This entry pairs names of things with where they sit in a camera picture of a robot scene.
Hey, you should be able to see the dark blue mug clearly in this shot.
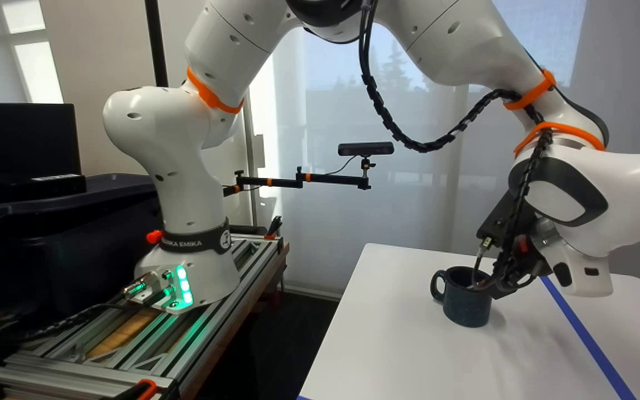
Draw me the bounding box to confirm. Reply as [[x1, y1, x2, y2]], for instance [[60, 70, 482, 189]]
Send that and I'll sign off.
[[430, 264, 499, 329]]

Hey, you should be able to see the metal base cable connector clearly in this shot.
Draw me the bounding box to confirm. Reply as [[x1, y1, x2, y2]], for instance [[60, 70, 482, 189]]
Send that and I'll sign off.
[[119, 270, 171, 311]]

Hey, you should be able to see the black cabinet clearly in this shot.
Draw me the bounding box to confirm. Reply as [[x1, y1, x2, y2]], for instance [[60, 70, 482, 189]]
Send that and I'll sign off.
[[0, 174, 165, 365]]

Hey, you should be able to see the black cable chain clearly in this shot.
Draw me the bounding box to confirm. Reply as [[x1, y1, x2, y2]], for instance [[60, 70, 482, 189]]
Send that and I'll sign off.
[[356, 0, 555, 295]]

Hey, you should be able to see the orange forearm cable clamp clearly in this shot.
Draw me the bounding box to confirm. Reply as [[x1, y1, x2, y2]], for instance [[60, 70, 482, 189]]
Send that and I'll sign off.
[[503, 70, 561, 114], [512, 120, 609, 161]]

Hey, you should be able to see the blue tape strip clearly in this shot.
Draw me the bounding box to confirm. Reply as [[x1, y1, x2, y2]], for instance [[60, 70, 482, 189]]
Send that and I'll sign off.
[[540, 273, 639, 400]]

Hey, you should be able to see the flat black box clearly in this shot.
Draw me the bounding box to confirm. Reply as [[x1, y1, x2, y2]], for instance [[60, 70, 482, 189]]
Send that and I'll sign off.
[[0, 171, 90, 207]]

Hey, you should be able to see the black articulated camera mount arm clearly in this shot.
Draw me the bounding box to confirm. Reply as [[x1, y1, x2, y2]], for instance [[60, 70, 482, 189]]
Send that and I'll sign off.
[[222, 156, 375, 197]]

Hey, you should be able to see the black bar camera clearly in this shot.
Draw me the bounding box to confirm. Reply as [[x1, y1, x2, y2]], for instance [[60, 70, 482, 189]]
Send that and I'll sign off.
[[335, 141, 396, 159]]

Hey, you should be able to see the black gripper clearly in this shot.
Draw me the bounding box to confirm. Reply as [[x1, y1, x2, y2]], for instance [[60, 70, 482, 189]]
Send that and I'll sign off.
[[486, 232, 564, 301]]

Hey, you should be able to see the black monitor with blue light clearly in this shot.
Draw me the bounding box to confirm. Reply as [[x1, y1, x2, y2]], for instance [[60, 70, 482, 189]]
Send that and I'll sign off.
[[0, 103, 82, 184]]

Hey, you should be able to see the aluminium profile robot stand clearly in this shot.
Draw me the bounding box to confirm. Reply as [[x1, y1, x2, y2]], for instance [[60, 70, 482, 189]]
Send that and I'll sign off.
[[0, 232, 292, 400]]

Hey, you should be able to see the black vertical pole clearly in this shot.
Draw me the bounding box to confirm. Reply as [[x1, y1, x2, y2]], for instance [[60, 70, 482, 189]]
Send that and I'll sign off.
[[142, 0, 171, 89]]

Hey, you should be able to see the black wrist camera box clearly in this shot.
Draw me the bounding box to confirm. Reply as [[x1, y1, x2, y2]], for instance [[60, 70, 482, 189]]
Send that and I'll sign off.
[[476, 191, 540, 250]]

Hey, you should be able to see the white window frame post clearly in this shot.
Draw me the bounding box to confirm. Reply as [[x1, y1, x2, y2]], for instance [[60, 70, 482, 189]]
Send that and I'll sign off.
[[239, 110, 263, 232]]

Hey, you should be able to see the orange stand corner piece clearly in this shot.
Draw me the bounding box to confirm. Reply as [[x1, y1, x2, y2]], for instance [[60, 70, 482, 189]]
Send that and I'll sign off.
[[134, 377, 163, 400]]

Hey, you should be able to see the white wall switch box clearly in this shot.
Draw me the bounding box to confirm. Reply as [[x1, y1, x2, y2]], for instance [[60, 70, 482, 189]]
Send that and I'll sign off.
[[249, 133, 269, 171]]

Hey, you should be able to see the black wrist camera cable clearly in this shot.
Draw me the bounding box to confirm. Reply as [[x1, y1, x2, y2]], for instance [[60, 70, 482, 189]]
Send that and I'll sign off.
[[471, 235, 495, 279]]

